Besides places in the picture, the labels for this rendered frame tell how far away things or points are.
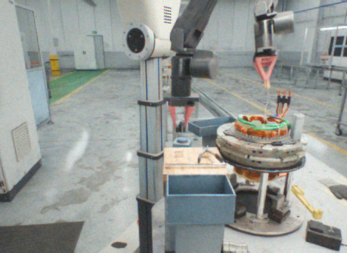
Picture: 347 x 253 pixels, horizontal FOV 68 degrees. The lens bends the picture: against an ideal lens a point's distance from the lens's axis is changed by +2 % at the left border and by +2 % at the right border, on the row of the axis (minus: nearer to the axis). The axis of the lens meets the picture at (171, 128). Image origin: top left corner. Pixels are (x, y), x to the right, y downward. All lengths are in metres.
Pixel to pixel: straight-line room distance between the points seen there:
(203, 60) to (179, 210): 0.38
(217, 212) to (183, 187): 0.13
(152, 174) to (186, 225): 0.59
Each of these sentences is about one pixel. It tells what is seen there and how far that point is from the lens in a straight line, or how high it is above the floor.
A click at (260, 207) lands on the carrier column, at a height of 0.86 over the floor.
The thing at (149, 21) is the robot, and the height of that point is 1.50.
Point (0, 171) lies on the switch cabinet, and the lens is 2.81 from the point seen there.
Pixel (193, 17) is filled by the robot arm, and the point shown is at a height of 1.48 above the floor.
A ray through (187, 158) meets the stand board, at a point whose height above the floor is 1.06.
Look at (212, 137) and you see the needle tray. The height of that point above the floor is 1.00.
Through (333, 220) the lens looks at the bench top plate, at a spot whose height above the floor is 0.78.
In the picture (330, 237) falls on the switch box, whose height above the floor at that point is 0.82.
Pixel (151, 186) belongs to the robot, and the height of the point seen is 0.75.
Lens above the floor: 1.41
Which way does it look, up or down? 18 degrees down
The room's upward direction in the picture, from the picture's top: straight up
